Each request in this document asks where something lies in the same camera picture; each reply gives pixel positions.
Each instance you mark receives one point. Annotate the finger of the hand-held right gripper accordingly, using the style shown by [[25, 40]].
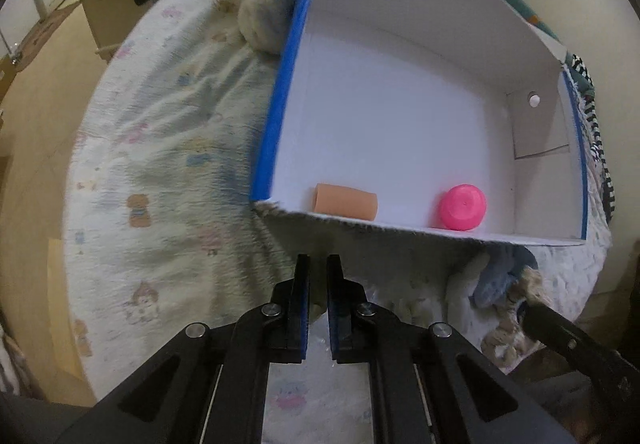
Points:
[[565, 329]]

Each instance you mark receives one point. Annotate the orange foam cylinder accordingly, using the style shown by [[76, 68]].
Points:
[[345, 201]]

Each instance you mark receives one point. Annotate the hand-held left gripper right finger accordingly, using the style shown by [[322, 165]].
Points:
[[334, 319]]

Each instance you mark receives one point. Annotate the black white striped cloth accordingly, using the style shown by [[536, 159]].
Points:
[[598, 124]]

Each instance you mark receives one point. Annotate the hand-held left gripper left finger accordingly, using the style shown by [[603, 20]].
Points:
[[299, 319]]

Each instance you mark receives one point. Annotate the pink round cup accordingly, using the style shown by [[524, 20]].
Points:
[[463, 207]]

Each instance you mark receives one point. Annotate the blue and beige plush toy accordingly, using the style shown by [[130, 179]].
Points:
[[515, 319]]

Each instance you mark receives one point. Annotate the white printed bed sheet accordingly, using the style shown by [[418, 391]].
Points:
[[170, 164]]

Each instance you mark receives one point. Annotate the white cardboard box blue edges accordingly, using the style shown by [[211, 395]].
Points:
[[400, 124]]

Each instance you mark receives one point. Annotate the white fluffy plush toy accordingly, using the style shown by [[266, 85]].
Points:
[[450, 289]]

